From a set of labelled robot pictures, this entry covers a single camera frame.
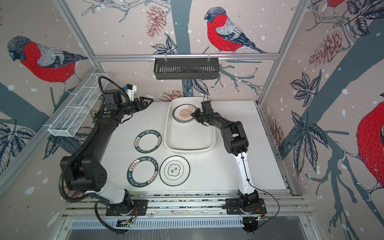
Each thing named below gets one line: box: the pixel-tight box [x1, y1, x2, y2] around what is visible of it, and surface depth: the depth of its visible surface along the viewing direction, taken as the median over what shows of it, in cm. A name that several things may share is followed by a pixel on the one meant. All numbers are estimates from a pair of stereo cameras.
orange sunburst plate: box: [172, 103, 197, 123], surface depth 113 cm
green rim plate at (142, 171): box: [127, 156, 159, 188], surface depth 87 cm
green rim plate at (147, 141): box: [134, 129, 162, 154], surface depth 100 cm
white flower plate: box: [159, 155, 191, 187], surface depth 87 cm
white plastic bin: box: [164, 97, 216, 154], surface depth 105 cm
